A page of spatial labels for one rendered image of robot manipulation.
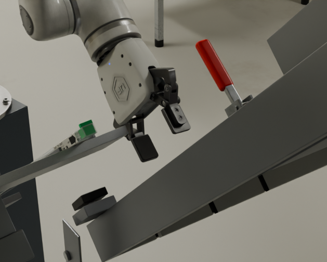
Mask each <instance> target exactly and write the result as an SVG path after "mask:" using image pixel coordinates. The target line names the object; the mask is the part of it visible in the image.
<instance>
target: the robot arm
mask: <svg viewBox="0 0 327 262"><path fill-rule="evenodd" d="M18 4H19V10H20V16H21V19H22V23H23V24H22V25H23V26H24V28H25V30H26V32H27V34H28V35H29V36H30V37H31V38H32V39H34V40H36V41H50V40H54V39H57V38H61V37H64V36H67V35H71V34H75V35H77V36H79V37H80V38H81V40H82V42H83V44H84V46H85V48H86V50H87V52H88V54H89V56H90V58H91V60H92V61H93V62H96V64H97V66H98V68H97V72H98V76H99V80H100V84H101V87H102V89H103V92H104V95H105V97H106V100H107V102H108V104H109V107H110V109H111V111H112V114H113V116H114V121H113V127H114V128H115V129H117V128H119V127H121V126H124V125H125V126H126V128H127V130H128V132H129V134H127V135H126V136H124V137H126V139H127V140H128V141H131V142H132V144H133V146H134V148H135V150H136V152H137V155H138V157H139V159H140V161H141V162H147V161H151V160H154V159H156V158H158V156H159V154H158V152H157V150H156V148H155V146H154V144H153V142H152V140H151V138H150V136H149V135H148V134H146V135H145V127H144V119H145V118H146V117H147V116H148V115H149V114H150V113H151V112H152V111H153V110H154V109H155V108H156V107H158V106H159V105H160V106H162V107H164V108H163V109H162V110H161V112H162V114H163V116H164V118H165V120H166V122H167V124H168V126H169V128H170V130H171V132H172V133H173V134H179V133H182V132H186V131H188V130H189V129H190V128H191V126H190V124H189V122H188V120H187V118H186V117H185V115H184V113H183V111H182V109H181V107H180V105H179V103H180V98H179V96H178V84H177V83H176V73H175V69H174V68H161V67H160V65H159V63H158V62H157V60H156V58H155V57H154V55H153V54H152V52H151V51H150V49H149V48H148V47H147V45H146V44H145V43H144V42H143V40H142V39H141V34H140V32H139V30H138V28H137V26H136V24H135V22H134V21H133V19H132V17H131V15H130V13H129V11H128V9H127V7H126V5H125V3H124V1H123V0H18ZM11 106H12V99H11V94H10V92H9V91H8V90H7V89H5V88H4V87H2V86H0V120H1V119H2V118H3V117H4V116H5V115H6V114H7V113H8V112H9V111H10V109H11ZM134 115H135V116H136V117H135V118H132V117H133V116H134ZM135 123H137V129H135V128H133V124H135Z"/></svg>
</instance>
